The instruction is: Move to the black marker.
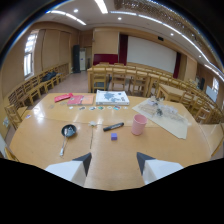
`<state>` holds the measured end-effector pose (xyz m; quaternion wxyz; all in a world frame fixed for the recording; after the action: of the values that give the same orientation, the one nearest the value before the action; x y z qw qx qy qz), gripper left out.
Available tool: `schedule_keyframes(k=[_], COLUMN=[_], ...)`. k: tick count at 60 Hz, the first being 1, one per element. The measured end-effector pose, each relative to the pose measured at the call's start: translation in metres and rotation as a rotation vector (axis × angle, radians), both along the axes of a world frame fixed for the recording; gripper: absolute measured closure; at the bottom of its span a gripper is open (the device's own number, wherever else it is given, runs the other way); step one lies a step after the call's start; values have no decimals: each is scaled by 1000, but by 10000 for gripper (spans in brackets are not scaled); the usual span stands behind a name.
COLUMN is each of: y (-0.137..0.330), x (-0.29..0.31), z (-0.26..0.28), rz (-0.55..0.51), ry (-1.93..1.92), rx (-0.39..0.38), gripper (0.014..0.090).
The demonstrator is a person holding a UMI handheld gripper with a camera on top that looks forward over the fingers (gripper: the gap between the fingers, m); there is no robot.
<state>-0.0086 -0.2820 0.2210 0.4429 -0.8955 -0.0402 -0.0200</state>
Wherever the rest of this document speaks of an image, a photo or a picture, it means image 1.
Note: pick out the long wooden desk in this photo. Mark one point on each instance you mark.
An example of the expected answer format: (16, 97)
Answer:
(133, 71)

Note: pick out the black marker pen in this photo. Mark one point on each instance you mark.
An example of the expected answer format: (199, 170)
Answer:
(113, 126)

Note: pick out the clear plastic model parts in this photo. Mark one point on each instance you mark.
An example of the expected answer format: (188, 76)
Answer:
(160, 109)

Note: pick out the wooden chair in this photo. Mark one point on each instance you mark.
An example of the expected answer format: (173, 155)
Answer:
(99, 78)
(139, 82)
(13, 116)
(118, 78)

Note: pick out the red booklet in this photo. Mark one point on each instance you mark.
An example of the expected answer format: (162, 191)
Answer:
(63, 97)

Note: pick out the pink plastic cup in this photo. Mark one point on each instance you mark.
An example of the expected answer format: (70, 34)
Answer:
(138, 124)

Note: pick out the round sticker badge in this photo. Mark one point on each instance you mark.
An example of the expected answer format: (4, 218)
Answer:
(82, 108)
(116, 107)
(92, 108)
(100, 107)
(109, 107)

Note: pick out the red podium panel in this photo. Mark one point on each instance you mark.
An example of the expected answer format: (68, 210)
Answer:
(105, 59)

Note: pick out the beige paper sheet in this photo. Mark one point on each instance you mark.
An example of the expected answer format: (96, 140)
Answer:
(166, 118)

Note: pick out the black tall cabinet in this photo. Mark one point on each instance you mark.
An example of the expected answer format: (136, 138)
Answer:
(76, 59)

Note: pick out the orange book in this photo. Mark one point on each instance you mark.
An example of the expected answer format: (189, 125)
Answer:
(87, 100)

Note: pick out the small purple cube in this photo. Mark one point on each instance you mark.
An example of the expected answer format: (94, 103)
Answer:
(114, 136)

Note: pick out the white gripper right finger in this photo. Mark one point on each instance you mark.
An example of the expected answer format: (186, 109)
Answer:
(156, 169)

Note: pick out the white projection screen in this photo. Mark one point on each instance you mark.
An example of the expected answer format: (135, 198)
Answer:
(151, 53)

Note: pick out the small wooden desk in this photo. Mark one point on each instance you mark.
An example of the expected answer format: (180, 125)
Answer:
(170, 91)

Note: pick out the white map board box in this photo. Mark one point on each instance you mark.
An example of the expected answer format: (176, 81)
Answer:
(112, 97)

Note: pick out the dark bag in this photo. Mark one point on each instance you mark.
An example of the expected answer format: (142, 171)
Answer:
(49, 76)

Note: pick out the window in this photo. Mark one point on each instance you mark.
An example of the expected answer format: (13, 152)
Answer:
(29, 54)

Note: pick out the small black frying pan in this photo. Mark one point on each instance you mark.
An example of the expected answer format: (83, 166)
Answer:
(67, 132)

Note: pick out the small white flower piece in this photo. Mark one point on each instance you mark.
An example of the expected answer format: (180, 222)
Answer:
(92, 123)

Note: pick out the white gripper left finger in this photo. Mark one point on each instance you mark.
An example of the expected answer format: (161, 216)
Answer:
(68, 170)

